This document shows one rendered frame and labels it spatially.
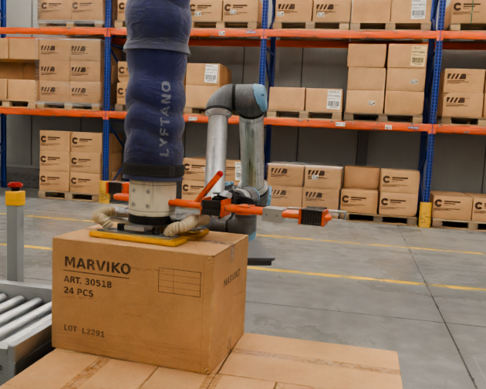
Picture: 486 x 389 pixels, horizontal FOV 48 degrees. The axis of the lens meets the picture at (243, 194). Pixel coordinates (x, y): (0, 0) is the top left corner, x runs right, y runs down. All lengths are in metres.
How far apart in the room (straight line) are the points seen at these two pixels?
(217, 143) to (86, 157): 7.91
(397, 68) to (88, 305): 7.64
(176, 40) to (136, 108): 0.27
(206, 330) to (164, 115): 0.74
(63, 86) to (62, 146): 1.04
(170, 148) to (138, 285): 0.48
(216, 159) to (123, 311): 0.74
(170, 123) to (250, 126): 0.60
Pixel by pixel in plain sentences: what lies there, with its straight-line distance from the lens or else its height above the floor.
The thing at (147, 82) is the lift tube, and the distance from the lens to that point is 1.92.
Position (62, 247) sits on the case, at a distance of 2.01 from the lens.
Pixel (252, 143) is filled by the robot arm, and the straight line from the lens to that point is 2.49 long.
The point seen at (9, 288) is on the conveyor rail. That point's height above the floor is 0.57.
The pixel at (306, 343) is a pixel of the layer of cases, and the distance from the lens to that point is 2.19.
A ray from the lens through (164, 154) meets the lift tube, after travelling 1.92.
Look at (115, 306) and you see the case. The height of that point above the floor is 0.73.
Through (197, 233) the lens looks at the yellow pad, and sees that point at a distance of 2.02.
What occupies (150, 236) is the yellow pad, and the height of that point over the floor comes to 0.97.
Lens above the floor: 1.33
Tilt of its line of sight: 6 degrees down
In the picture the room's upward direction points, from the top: 3 degrees clockwise
